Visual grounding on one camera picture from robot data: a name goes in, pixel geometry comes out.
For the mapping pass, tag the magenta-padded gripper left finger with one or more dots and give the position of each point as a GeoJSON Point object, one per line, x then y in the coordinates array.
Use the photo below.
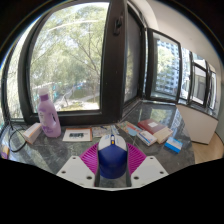
{"type": "Point", "coordinates": [75, 170]}

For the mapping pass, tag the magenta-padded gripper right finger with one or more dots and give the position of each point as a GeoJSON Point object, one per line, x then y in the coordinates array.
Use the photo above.
{"type": "Point", "coordinates": [148, 170]}

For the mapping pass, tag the blue and white computer mouse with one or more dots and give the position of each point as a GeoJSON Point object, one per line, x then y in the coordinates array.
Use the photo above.
{"type": "Point", "coordinates": [112, 160]}

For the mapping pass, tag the white box with blue stripe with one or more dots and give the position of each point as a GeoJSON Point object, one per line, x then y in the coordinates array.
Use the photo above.
{"type": "Point", "coordinates": [146, 137]}

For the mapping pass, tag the white card with orange edge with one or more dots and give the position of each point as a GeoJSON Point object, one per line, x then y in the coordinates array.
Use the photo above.
{"type": "Point", "coordinates": [77, 135]}

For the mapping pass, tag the beige book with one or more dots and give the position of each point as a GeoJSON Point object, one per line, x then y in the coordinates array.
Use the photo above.
{"type": "Point", "coordinates": [165, 135]}

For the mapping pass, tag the red book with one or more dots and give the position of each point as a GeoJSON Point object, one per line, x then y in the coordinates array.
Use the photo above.
{"type": "Point", "coordinates": [150, 125]}

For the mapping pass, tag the colourful thin booklet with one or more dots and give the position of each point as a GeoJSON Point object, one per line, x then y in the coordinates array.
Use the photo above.
{"type": "Point", "coordinates": [128, 127]}

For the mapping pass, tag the pale printed pamphlet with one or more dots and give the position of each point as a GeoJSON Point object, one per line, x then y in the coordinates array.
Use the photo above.
{"type": "Point", "coordinates": [101, 130]}

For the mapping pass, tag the white and orange box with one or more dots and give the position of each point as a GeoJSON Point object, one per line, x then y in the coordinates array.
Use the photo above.
{"type": "Point", "coordinates": [32, 132]}

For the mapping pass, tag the purple detergent bottle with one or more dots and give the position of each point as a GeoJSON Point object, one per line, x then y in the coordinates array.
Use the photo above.
{"type": "Point", "coordinates": [49, 116]}

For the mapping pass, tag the yellow and purple book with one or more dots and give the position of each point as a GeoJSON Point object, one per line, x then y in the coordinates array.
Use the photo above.
{"type": "Point", "coordinates": [4, 151]}

